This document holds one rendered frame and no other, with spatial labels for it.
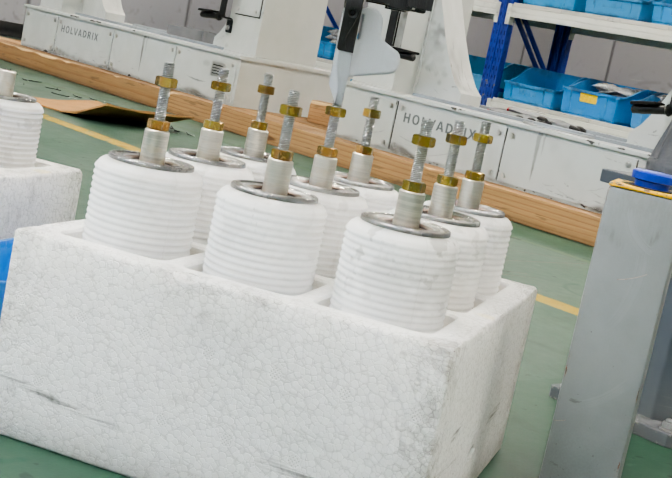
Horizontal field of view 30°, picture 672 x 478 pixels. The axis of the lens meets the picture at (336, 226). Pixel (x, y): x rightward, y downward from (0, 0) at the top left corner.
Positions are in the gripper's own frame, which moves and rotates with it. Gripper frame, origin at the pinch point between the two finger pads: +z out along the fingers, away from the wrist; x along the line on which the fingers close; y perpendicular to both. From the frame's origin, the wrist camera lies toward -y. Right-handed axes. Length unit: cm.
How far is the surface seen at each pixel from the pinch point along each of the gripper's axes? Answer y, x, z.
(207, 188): -9.7, -0.8, 11.3
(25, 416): -20.5, -13.2, 31.9
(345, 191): 3.0, -1.6, 9.0
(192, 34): -52, 397, 5
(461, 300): 14.8, -7.5, 15.8
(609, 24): 145, 537, -40
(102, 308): -15.4, -15.0, 20.9
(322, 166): 0.4, -1.1, 7.2
